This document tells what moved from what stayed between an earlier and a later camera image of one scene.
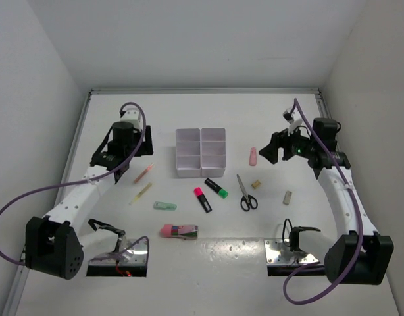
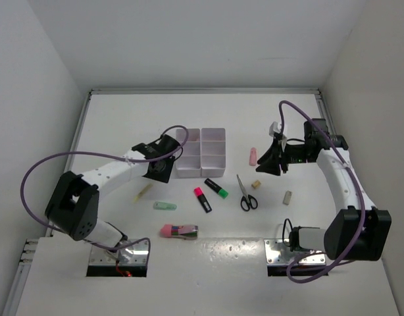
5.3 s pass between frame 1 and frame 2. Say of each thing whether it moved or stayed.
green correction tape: stayed
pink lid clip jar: stayed
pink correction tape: stayed
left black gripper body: moved
